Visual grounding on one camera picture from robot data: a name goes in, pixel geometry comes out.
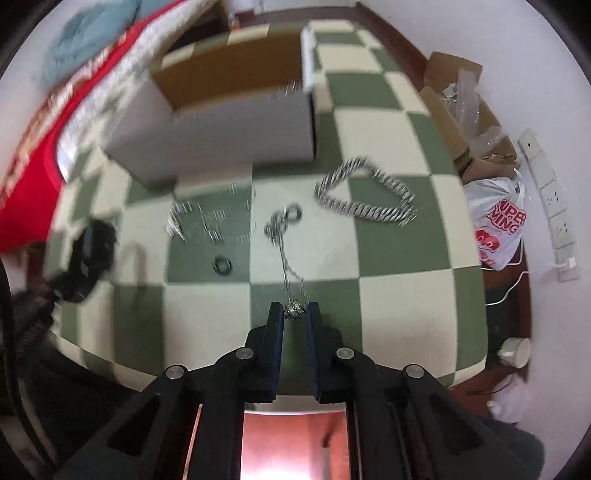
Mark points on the white red-printed plastic bag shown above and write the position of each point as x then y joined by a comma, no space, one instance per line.
496,217

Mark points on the clear plastic wrap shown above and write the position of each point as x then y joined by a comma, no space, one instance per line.
471,110

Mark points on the red printed blanket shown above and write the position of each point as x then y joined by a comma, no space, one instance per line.
51,129

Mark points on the white jewelry box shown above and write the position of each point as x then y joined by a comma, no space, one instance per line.
221,124

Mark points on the white cup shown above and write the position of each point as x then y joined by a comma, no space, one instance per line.
515,351

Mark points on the green checkered tablecloth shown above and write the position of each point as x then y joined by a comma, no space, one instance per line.
392,258

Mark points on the blue-grey cloth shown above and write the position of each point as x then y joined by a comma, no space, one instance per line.
87,37

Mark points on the white power strip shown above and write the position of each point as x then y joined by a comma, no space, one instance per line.
551,203

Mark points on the cardboard box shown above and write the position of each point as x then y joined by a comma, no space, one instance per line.
461,124

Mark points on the white charger plug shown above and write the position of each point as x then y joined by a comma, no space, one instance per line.
569,264

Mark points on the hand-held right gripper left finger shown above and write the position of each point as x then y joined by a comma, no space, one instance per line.
276,344

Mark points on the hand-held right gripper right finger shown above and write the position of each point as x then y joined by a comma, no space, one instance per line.
314,344

